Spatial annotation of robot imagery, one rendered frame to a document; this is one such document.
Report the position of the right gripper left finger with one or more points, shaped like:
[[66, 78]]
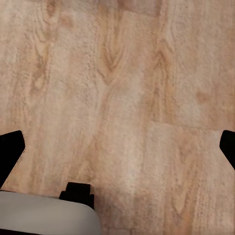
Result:
[[11, 147]]

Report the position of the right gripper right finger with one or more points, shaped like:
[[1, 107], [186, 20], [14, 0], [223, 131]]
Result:
[[227, 146]]

